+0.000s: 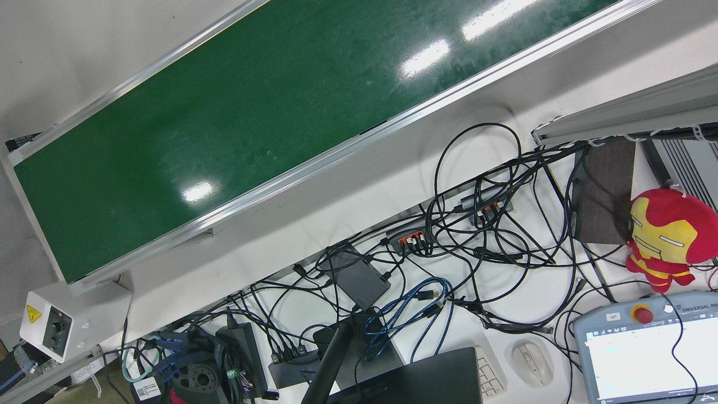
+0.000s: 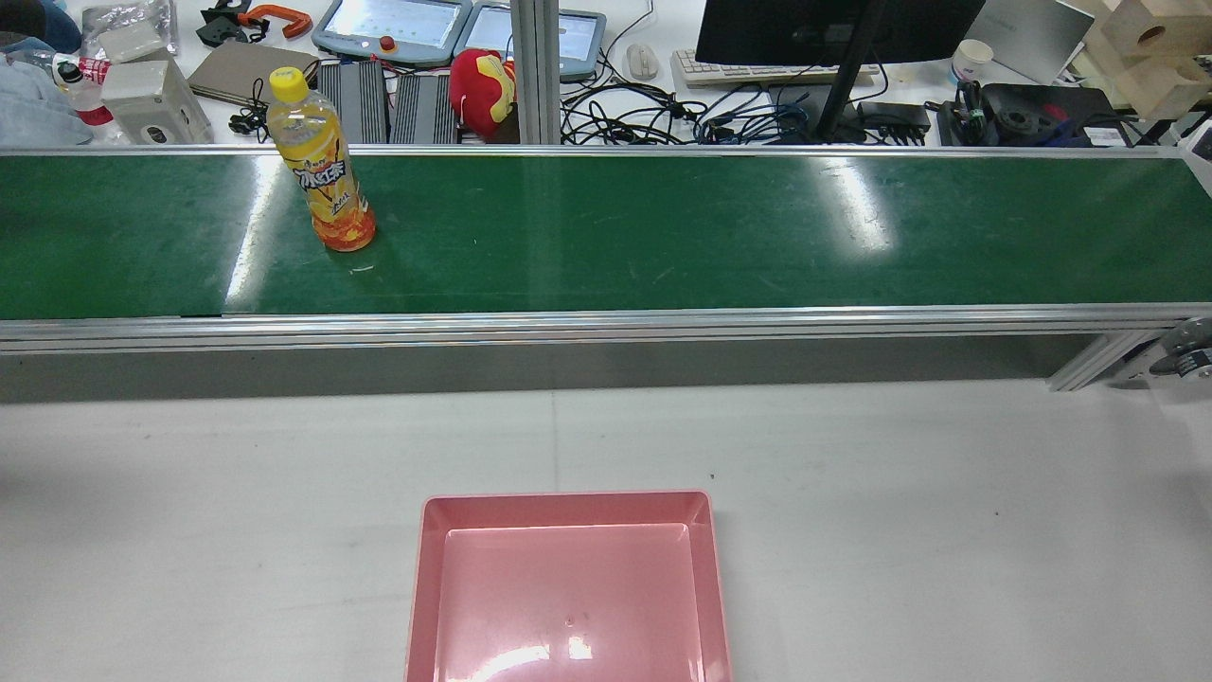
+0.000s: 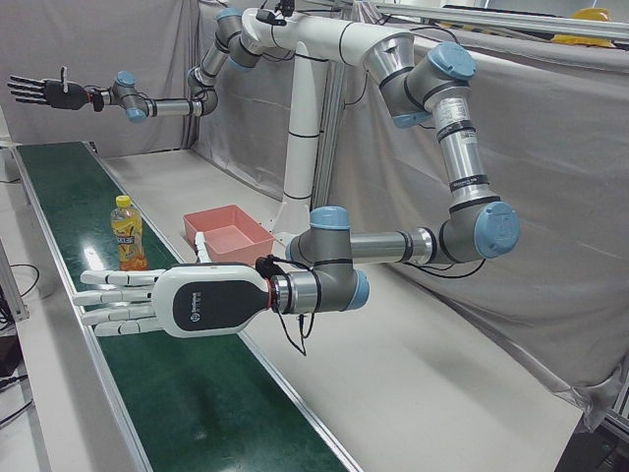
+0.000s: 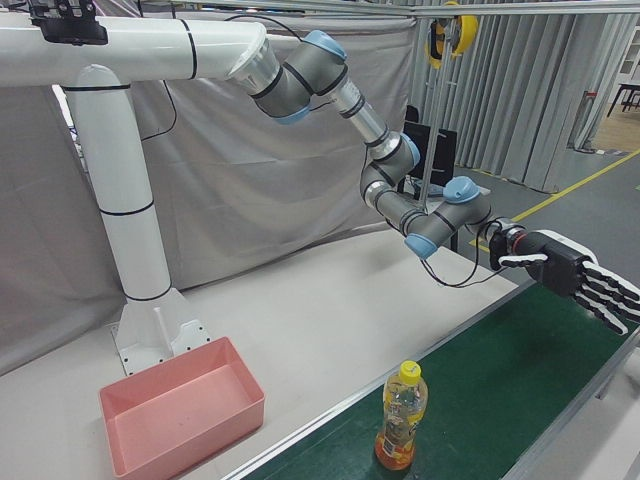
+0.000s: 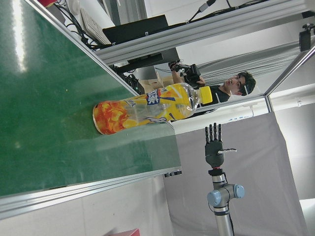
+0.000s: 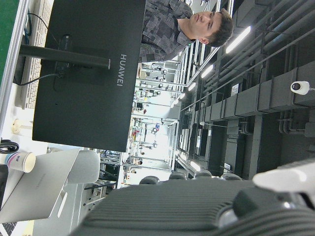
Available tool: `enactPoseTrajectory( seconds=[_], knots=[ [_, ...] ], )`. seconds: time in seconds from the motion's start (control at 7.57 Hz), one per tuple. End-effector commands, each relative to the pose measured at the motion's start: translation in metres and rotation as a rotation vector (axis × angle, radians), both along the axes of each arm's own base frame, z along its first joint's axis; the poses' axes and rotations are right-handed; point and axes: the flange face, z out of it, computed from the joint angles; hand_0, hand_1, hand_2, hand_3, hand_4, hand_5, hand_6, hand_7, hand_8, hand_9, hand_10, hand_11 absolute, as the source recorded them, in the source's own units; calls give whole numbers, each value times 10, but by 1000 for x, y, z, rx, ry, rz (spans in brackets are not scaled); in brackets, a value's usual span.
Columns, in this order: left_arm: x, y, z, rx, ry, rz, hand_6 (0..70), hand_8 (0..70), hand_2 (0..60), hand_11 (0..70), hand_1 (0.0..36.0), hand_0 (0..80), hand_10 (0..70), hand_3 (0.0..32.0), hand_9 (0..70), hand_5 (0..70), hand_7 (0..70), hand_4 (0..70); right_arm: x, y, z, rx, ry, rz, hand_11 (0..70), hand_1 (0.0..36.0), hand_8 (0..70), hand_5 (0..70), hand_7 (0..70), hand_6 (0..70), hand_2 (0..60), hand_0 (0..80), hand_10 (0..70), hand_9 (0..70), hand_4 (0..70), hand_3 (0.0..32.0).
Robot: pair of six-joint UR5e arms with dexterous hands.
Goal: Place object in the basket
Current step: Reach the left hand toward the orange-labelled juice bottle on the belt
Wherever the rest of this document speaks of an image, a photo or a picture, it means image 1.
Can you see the black flat power adapter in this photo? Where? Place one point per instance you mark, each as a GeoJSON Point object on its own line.
{"type": "Point", "coordinates": [359, 278]}

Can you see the white conveyor control box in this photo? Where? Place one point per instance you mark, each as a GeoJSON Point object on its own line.
{"type": "Point", "coordinates": [84, 314]}

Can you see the red yellow hero plush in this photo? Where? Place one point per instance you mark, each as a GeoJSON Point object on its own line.
{"type": "Point", "coordinates": [667, 230]}

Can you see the black round machine part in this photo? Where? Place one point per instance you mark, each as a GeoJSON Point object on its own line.
{"type": "Point", "coordinates": [196, 384]}

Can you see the white computer mouse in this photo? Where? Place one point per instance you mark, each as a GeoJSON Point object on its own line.
{"type": "Point", "coordinates": [532, 363]}

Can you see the black power brick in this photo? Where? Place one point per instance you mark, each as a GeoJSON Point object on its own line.
{"type": "Point", "coordinates": [242, 353]}

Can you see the black docking hub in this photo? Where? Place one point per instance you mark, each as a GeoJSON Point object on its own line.
{"type": "Point", "coordinates": [291, 367]}

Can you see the dark brown board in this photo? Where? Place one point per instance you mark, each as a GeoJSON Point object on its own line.
{"type": "Point", "coordinates": [603, 196]}

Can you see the grey robot teach pendant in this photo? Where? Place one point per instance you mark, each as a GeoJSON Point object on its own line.
{"type": "Point", "coordinates": [639, 359]}

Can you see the grey hub with orange ports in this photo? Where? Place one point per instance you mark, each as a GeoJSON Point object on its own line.
{"type": "Point", "coordinates": [493, 197]}
{"type": "Point", "coordinates": [406, 231]}

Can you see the grey ribbed metal unit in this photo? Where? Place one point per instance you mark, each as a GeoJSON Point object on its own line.
{"type": "Point", "coordinates": [693, 163]}

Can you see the black computer monitor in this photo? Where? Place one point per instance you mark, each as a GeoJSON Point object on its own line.
{"type": "Point", "coordinates": [420, 379]}

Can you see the white label tag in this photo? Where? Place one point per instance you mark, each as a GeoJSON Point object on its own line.
{"type": "Point", "coordinates": [147, 389]}

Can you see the white computer keyboard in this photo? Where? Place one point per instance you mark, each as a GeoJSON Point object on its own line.
{"type": "Point", "coordinates": [491, 376]}

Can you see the aluminium frame profile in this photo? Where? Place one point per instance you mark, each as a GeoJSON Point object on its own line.
{"type": "Point", "coordinates": [634, 109]}

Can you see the green conveyor belt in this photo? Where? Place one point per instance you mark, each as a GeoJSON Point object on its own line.
{"type": "Point", "coordinates": [252, 112]}

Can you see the black monitor stand pole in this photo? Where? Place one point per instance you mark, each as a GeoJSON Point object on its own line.
{"type": "Point", "coordinates": [331, 359]}

